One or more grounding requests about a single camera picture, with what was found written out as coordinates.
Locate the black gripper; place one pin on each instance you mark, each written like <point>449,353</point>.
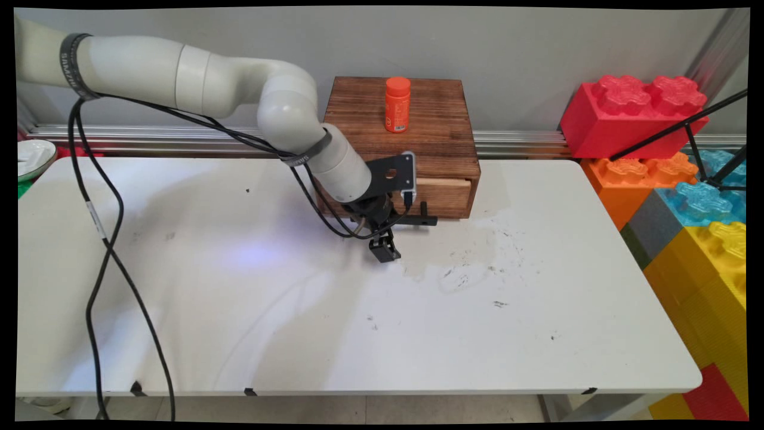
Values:
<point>367,210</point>

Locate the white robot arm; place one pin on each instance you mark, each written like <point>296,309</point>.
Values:
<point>286,113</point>

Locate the brown wooden drawer cabinet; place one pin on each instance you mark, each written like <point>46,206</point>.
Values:
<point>430,119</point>

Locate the orange plastic bottle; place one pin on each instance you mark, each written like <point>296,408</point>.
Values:
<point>397,104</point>

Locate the orange giant toy brick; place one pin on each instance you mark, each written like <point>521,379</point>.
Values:
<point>632,176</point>

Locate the grey giant toy brick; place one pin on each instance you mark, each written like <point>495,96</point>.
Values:
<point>650,227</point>

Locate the red giant toy brick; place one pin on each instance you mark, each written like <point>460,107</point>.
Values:
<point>627,116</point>

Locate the blue giant toy brick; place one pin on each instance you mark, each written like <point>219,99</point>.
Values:
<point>704,200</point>

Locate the yellow giant toy brick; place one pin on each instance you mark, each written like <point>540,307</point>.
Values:
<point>710,286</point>

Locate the black tripod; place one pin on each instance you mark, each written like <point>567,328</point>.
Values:
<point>710,143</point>

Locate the small red toy brick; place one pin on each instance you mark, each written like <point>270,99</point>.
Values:
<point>716,397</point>

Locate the white bowl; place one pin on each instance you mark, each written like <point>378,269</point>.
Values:
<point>33,156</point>

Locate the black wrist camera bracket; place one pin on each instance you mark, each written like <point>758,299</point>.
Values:
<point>391,174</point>

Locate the aluminium wall rail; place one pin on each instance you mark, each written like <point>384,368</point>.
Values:
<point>525,143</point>

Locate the grey table leg frame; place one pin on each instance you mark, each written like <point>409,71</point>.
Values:
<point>591,406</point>

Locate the aluminium corner post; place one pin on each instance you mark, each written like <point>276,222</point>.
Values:
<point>719,48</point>

